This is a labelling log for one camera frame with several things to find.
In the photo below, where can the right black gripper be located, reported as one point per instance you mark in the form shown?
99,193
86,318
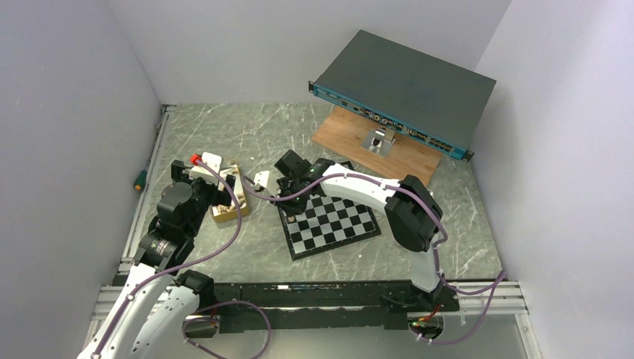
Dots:
291,209

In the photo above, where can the black and white chessboard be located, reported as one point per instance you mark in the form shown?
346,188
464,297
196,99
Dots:
327,223

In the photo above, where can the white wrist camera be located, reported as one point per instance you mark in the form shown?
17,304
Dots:
264,181
205,166

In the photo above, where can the silver metal stand bracket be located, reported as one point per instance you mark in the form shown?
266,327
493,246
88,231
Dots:
379,141

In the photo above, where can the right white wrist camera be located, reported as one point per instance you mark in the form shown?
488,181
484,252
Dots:
264,181

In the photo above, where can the wooden board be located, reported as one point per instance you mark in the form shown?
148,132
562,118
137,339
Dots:
342,132

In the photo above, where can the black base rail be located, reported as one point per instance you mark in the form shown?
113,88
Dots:
389,304

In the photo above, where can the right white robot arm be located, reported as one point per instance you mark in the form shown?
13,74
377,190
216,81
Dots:
413,214

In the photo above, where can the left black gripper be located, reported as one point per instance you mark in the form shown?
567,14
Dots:
218,197

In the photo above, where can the orange green screwdriver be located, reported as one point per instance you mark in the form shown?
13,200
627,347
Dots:
140,181

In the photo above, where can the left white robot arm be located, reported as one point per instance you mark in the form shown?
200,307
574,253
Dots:
159,292

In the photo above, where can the dark grey network switch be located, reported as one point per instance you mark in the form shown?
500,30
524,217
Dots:
432,101

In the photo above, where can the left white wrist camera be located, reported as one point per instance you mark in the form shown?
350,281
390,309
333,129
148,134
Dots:
205,166

